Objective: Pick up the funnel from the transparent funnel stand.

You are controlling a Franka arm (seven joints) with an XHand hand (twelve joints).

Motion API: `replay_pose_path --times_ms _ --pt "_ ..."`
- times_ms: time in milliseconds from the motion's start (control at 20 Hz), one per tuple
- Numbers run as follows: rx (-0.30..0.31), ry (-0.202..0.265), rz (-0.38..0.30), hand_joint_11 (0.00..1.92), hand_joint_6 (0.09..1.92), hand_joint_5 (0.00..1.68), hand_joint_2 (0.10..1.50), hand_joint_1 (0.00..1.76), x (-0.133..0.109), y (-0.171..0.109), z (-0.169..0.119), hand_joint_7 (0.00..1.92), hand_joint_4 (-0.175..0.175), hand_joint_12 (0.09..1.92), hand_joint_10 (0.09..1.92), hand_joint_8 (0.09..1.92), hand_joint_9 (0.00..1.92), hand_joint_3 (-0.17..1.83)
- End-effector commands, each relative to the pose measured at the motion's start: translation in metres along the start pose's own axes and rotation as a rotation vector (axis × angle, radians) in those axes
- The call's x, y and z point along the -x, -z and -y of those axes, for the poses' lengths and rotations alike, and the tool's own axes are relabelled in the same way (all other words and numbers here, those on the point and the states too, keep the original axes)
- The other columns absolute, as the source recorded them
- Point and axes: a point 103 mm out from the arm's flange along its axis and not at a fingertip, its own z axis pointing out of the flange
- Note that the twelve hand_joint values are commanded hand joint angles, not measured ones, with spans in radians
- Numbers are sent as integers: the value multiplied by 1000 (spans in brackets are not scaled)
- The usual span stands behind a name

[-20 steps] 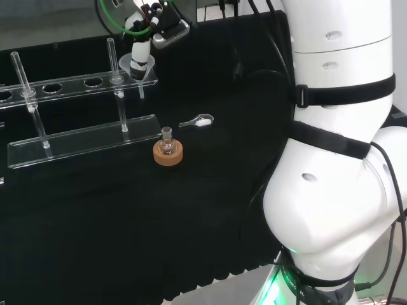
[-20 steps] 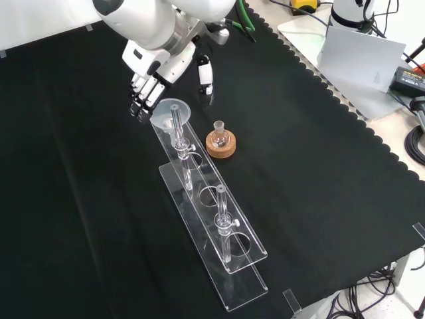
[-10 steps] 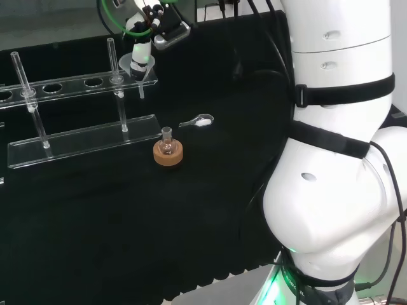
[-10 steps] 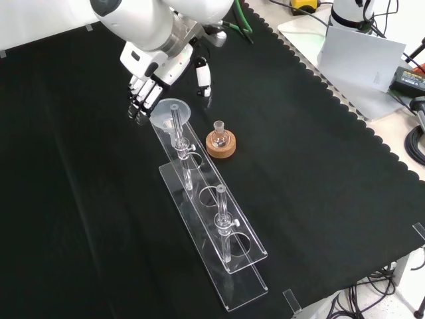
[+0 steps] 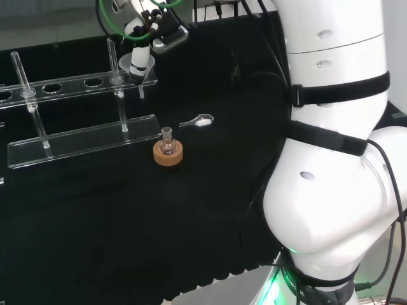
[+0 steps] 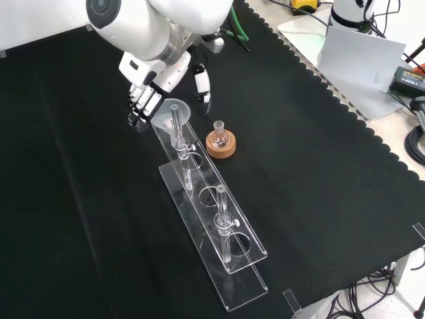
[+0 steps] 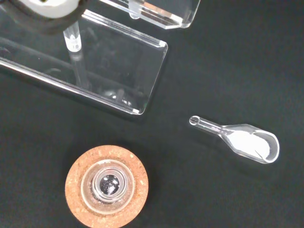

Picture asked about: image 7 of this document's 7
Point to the black bench cloth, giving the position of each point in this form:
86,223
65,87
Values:
225,71

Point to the clear acrylic funnel stand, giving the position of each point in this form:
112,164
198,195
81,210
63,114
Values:
118,71

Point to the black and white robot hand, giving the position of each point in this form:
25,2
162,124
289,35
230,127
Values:
47,8

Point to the glass weighing funnel with powder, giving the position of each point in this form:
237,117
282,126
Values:
247,142

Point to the small round-bottom glass flask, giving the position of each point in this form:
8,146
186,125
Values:
108,184

